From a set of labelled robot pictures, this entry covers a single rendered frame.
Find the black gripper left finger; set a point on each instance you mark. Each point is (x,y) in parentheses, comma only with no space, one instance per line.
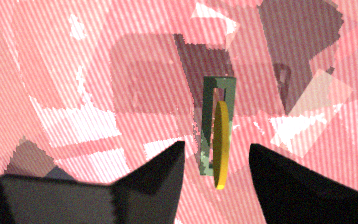
(149,194)

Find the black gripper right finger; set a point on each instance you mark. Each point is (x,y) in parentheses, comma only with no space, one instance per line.
(291,193)

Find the dark grey box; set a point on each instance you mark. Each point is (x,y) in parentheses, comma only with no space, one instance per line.
(57,173)

